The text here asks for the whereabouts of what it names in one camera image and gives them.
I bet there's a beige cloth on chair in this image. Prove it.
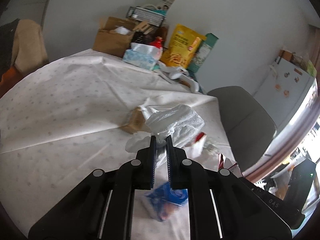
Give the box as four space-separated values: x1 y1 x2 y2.
11 20 49 76

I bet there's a white paper towel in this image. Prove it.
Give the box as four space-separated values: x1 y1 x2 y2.
125 105 205 168

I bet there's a white patterned tablecloth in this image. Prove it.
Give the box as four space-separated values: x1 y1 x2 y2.
1 50 233 236

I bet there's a red and white wrapper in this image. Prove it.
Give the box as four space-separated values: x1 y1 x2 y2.
184 132 207 159

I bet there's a green tall box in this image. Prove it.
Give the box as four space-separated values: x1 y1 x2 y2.
187 33 219 73

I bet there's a black device with green light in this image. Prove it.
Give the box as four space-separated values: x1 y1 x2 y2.
284 159 316 212

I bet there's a yellow snack bag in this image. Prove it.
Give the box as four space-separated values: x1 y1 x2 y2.
160 24 206 69

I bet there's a white refrigerator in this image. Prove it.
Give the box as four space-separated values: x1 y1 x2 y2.
254 58 317 134

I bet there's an open brown cardboard box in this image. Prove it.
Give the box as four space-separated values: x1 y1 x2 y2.
92 17 137 58

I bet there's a small brown cardboard box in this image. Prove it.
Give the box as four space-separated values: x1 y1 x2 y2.
120 107 150 134

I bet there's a red bottle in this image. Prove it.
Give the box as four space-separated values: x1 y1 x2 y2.
150 36 163 49

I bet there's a blue snack wrapper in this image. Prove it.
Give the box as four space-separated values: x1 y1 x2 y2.
142 181 188 222

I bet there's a blue tissue box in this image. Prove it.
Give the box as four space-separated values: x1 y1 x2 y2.
123 43 163 70

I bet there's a white game controller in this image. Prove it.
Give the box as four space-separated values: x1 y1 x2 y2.
156 61 200 93

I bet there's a pink curtain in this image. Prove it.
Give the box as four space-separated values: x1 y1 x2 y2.
243 27 319 183

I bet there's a grey chair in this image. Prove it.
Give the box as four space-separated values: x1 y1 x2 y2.
207 86 277 172

